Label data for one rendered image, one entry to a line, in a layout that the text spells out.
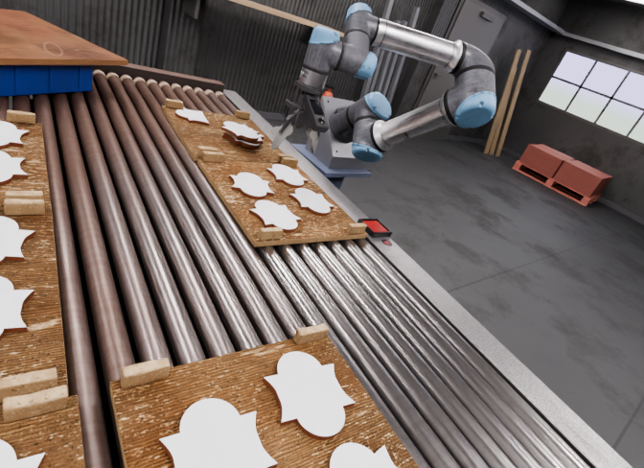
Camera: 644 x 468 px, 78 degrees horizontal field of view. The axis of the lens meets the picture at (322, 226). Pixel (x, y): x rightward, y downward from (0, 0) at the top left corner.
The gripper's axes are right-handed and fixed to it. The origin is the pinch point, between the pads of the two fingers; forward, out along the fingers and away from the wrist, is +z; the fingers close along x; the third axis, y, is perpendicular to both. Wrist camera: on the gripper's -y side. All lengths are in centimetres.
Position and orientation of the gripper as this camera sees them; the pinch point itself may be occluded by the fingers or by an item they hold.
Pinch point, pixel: (293, 152)
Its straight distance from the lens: 123.4
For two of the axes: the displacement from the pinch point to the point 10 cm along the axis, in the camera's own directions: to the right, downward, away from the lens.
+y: -5.2, -5.6, 6.4
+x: -7.9, 0.4, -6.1
